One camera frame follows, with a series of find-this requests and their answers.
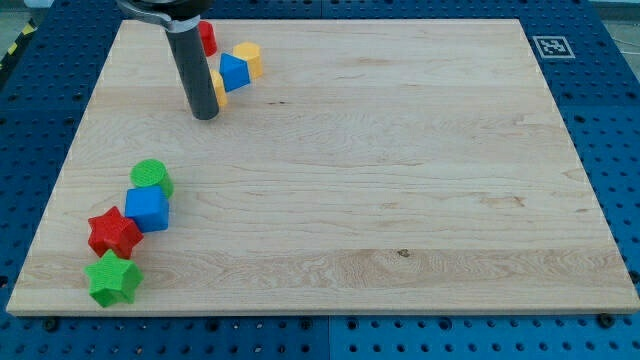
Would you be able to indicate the black robot arm flange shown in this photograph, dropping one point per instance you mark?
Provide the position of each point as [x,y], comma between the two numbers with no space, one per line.
[174,16]

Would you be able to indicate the blue cube block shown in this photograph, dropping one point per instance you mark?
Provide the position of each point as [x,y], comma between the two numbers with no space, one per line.
[148,207]

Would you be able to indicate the light wooden board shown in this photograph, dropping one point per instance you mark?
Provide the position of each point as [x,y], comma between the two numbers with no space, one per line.
[411,167]

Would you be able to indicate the blue triangular block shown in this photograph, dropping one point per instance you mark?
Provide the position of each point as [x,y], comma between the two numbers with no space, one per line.
[234,71]

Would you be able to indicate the yellow block behind rod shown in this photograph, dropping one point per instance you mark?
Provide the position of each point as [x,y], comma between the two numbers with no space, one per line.
[219,88]

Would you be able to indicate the yellow hexagon block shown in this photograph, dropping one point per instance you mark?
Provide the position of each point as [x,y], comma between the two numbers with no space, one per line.
[251,53]

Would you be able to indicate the green cylinder block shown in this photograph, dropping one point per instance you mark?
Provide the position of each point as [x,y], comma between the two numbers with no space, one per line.
[152,172]

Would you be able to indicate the red cylinder block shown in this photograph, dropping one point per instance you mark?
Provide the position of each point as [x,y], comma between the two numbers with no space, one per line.
[208,38]

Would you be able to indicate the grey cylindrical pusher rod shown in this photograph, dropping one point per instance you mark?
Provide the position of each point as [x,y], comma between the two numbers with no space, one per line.
[193,69]

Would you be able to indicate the red star block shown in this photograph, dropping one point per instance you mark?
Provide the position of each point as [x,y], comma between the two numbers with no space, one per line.
[113,231]

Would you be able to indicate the green star block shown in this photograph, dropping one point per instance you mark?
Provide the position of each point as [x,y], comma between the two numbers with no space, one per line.
[113,279]

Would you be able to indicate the white fiducial marker tag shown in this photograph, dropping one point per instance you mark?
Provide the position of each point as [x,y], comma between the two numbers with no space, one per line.
[553,47]

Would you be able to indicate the black bolt front left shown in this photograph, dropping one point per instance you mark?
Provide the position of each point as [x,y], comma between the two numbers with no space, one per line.
[50,324]

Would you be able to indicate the black bolt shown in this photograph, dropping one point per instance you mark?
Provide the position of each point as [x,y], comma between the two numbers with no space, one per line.
[50,324]
[605,320]

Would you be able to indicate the black bolt front right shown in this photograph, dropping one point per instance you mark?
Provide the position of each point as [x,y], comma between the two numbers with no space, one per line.
[605,320]

